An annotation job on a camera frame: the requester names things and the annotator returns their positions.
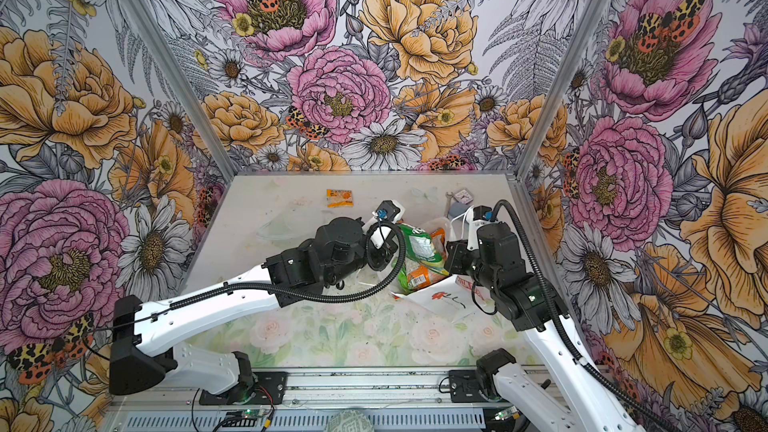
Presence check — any orange snack bag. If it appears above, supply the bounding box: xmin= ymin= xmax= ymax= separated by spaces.
xmin=400 ymin=227 xmax=450 ymax=292

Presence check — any small square clock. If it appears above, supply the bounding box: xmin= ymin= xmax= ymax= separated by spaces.
xmin=453 ymin=189 xmax=474 ymax=205

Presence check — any aluminium rail frame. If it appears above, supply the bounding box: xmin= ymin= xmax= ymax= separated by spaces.
xmin=98 ymin=365 xmax=601 ymax=432

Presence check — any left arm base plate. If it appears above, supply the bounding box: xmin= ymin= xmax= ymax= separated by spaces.
xmin=198 ymin=371 xmax=289 ymax=406

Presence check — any green yellow candy bag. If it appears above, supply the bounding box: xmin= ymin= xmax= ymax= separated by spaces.
xmin=399 ymin=223 xmax=448 ymax=275

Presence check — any small orange cracker packet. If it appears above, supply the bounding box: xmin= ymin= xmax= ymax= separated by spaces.
xmin=326 ymin=189 xmax=354 ymax=208

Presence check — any white floral paper bag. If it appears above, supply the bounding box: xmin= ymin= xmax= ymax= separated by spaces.
xmin=391 ymin=203 xmax=499 ymax=324

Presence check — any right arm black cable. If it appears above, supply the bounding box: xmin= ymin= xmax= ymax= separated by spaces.
xmin=490 ymin=199 xmax=679 ymax=432

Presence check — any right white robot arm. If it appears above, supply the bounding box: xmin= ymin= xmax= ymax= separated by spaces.
xmin=447 ymin=220 xmax=643 ymax=431

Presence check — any blue grey glasses case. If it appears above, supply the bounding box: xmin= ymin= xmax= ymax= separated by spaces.
xmin=447 ymin=202 xmax=471 ymax=220

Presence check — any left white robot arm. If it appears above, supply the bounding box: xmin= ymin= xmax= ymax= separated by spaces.
xmin=109 ymin=200 xmax=407 ymax=400

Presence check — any small metal wrench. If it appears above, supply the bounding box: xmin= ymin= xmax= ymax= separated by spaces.
xmin=445 ymin=192 xmax=454 ymax=215

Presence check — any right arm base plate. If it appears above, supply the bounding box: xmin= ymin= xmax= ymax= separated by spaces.
xmin=447 ymin=369 xmax=500 ymax=403

